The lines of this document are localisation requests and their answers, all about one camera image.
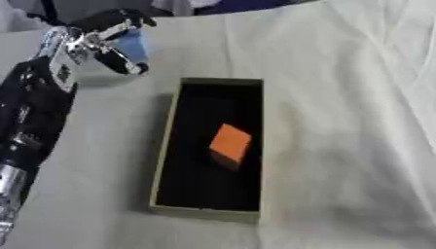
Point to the tan box with black inside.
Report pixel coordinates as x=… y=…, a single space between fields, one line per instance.
x=211 y=149

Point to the light blue block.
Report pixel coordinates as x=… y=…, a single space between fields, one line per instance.
x=134 y=45

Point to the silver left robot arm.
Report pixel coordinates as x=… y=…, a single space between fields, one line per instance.
x=35 y=107

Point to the orange block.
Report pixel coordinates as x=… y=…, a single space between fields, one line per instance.
x=230 y=146

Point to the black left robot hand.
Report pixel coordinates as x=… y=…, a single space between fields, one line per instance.
x=111 y=59

